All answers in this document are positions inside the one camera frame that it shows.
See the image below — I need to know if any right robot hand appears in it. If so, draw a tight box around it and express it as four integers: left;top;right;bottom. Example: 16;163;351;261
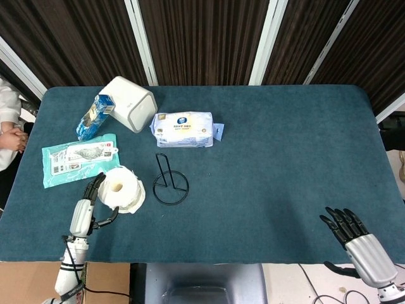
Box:
318;207;399;288

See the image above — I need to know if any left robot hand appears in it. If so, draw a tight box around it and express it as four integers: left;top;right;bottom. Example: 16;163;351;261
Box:
68;172;120;239

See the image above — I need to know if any white paper towel roll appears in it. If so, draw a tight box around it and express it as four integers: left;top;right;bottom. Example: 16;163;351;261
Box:
97;164;147;215

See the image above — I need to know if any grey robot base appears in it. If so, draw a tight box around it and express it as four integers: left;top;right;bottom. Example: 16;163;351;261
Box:
144;262;266;304

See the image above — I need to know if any black wire roll holder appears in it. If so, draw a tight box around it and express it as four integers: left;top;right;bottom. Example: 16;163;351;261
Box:
153;153;190;205

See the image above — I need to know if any green wet wipes pack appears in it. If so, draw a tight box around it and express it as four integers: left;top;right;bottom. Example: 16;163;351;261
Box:
41;133;122;189

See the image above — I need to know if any blue printed tissue package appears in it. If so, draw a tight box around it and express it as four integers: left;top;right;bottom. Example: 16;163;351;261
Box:
75;94;115;142

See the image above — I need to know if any black equipment block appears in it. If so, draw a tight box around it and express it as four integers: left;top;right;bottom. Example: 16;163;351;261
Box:
378;110;405;152

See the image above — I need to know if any white plastic bin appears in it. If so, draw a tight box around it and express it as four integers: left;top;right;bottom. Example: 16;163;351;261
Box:
98;75;158;134

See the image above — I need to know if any white soft tissue pack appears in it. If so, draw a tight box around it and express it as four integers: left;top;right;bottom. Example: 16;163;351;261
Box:
149;110;225;149

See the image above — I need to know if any teal table cloth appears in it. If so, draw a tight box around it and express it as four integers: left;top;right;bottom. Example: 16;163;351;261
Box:
0;84;405;264

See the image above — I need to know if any person in white shirt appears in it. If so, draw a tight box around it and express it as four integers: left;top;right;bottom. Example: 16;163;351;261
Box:
0;77;30;213

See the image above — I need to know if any brown pleated curtain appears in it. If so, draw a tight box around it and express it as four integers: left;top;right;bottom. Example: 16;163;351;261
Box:
0;0;405;115

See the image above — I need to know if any white frame post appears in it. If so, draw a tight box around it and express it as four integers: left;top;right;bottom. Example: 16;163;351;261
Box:
302;0;352;86
249;0;281;86
0;35;47;101
124;0;158;87
375;91;405;125

